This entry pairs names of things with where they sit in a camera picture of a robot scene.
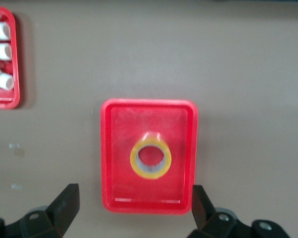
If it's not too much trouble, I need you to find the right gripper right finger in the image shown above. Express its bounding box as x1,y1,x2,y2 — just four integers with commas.
188,184,249,238

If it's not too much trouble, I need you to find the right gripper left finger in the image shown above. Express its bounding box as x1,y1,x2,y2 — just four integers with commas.
7,183,80,238

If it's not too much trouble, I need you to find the yellow packing tape roll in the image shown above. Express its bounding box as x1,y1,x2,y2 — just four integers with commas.
129,131,173,180

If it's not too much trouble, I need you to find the red plastic tray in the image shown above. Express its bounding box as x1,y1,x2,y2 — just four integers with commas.
100,98,199,216
0,6,21,110

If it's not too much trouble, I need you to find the white-capped brass pipe fitting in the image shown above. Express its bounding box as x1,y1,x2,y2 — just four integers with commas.
0,21,12,41
0,42,12,61
0,64,15,92

